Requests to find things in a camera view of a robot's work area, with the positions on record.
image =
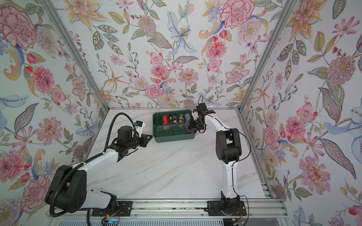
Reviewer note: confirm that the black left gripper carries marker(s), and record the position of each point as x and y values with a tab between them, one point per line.
143	140

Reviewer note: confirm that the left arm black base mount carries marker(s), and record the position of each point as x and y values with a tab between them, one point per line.
119	209

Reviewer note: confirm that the brown argyle rolled sock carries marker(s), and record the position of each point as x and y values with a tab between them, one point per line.
181	119

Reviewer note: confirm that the purple sock with beige toe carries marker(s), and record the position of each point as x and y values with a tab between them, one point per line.
188	128

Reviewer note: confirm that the aluminium corner post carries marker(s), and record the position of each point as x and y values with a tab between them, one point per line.
281	22
65	35

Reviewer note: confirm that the blue rolled sock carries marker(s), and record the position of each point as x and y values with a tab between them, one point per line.
187	117

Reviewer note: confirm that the aluminium corner post right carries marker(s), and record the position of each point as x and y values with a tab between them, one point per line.
281	22

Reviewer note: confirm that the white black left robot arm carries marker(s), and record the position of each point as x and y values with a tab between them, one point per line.
69	192

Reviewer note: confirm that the red patterned rolled sock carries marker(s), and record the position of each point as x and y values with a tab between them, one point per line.
165	120

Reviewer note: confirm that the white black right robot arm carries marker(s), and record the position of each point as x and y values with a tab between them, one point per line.
228	150

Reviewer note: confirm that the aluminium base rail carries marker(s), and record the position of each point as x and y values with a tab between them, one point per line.
199	208

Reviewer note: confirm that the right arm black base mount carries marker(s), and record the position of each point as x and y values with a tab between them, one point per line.
222	208

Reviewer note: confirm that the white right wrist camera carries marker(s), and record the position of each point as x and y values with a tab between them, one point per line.
195	114

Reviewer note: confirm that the aluminium corner post left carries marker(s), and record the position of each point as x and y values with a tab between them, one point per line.
65	35

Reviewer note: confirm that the grey argyle rolled sock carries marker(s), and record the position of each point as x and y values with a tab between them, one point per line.
173	119

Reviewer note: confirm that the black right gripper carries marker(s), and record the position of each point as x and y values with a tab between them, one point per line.
192	125

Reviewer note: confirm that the green plastic organizer bin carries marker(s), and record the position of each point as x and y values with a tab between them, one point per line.
168	133

